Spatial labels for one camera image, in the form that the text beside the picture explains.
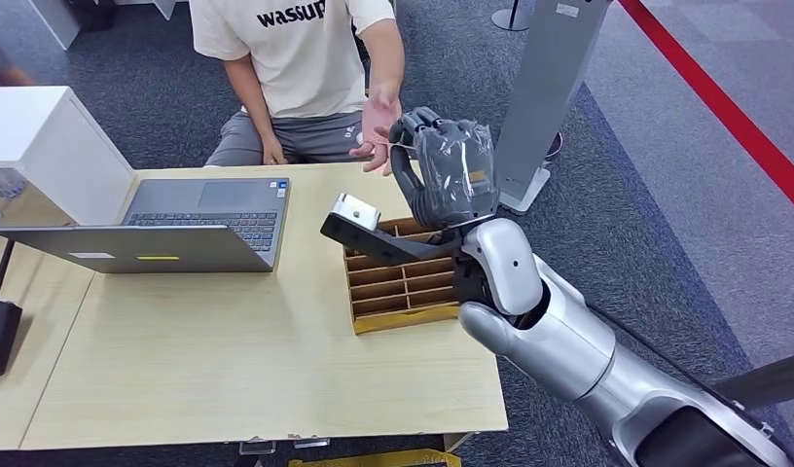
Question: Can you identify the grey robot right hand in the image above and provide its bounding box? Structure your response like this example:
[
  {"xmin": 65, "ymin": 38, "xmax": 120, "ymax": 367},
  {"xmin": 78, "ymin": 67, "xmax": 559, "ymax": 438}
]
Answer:
[{"xmin": 388, "ymin": 105, "xmax": 501, "ymax": 232}]

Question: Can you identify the person's right hand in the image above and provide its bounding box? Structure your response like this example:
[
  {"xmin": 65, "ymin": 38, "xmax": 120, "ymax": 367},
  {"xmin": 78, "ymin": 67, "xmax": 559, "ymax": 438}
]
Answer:
[{"xmin": 261, "ymin": 133, "xmax": 289, "ymax": 166}]

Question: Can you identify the person's left hand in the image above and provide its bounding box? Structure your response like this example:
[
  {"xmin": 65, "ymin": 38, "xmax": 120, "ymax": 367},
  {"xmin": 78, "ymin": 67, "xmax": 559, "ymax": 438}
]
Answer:
[{"xmin": 348, "ymin": 94, "xmax": 404, "ymax": 177}]

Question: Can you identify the person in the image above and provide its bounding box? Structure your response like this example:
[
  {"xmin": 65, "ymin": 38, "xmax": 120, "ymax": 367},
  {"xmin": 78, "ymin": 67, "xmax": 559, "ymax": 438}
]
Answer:
[
  {"xmin": 188, "ymin": 0, "xmax": 407, "ymax": 177},
  {"xmin": 0, "ymin": 28, "xmax": 35, "ymax": 89}
]

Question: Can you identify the cardboard slotted card organizer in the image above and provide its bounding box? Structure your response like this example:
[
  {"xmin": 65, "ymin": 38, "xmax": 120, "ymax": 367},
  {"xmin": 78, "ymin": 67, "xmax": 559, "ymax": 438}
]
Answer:
[{"xmin": 342, "ymin": 217, "xmax": 462, "ymax": 337}]

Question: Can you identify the grey open laptop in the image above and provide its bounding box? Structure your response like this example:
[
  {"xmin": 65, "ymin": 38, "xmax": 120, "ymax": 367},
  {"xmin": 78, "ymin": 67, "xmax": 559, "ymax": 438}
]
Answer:
[{"xmin": 0, "ymin": 177, "xmax": 291, "ymax": 275}]

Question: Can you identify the grey kiosk stand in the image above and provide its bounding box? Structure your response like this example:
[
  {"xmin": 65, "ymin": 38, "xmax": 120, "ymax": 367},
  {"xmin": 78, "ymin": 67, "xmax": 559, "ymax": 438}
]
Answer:
[{"xmin": 493, "ymin": 0, "xmax": 613, "ymax": 217}]

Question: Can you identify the round grey stand base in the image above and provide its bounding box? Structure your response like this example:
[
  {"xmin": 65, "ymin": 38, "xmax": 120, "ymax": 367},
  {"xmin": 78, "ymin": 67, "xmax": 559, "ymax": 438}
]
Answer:
[{"xmin": 490, "ymin": 0, "xmax": 534, "ymax": 32}]

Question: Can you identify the light wood table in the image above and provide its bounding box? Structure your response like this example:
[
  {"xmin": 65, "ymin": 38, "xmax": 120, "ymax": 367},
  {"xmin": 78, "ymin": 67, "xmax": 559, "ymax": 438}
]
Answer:
[
  {"xmin": 0, "ymin": 225, "xmax": 96, "ymax": 452},
  {"xmin": 19, "ymin": 161, "xmax": 510, "ymax": 452}
]

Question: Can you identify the white cabinet box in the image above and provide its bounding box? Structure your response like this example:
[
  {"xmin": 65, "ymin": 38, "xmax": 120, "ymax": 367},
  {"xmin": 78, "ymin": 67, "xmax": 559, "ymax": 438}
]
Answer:
[{"xmin": 0, "ymin": 85, "xmax": 135, "ymax": 228}]

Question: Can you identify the white furniture panel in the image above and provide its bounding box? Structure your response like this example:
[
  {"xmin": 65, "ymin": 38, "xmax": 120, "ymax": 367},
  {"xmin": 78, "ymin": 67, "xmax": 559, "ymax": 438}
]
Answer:
[{"xmin": 0, "ymin": 0, "xmax": 83, "ymax": 53}]

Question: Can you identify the dark grey bar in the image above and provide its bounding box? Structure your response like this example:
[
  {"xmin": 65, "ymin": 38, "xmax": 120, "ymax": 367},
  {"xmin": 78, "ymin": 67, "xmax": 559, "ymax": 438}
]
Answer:
[{"xmin": 709, "ymin": 350, "xmax": 794, "ymax": 414}]

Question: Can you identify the black cable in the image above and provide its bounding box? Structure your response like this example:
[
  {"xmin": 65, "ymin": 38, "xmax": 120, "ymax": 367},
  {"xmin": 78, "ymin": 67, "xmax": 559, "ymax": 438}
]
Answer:
[{"xmin": 602, "ymin": 315, "xmax": 746, "ymax": 413}]

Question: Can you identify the yellow strap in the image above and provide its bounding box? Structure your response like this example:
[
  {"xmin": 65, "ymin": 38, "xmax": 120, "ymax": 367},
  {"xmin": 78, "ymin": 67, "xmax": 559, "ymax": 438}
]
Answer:
[{"xmin": 287, "ymin": 449, "xmax": 463, "ymax": 467}]

